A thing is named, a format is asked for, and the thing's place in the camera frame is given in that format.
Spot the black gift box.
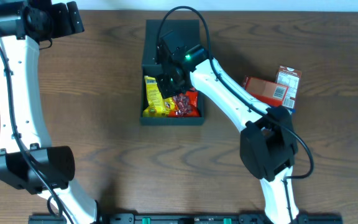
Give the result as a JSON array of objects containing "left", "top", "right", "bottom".
[{"left": 139, "top": 19, "right": 204, "bottom": 126}]

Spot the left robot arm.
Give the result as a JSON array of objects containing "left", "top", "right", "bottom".
[{"left": 0, "top": 1, "right": 100, "bottom": 223}]

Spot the brown white small carton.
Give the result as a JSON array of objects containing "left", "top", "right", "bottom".
[{"left": 275, "top": 65, "right": 302, "bottom": 110}]

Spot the orange red cardboard box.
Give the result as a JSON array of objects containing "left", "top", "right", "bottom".
[{"left": 242, "top": 77, "right": 288, "bottom": 107}]

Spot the yellow snack bag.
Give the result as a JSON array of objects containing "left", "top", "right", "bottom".
[{"left": 142, "top": 76, "right": 176, "bottom": 117}]

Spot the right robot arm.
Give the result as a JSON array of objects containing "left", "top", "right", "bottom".
[{"left": 157, "top": 32, "right": 299, "bottom": 223}]

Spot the red dried fruit bag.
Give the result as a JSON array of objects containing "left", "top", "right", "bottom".
[{"left": 168, "top": 88, "right": 200, "bottom": 118}]

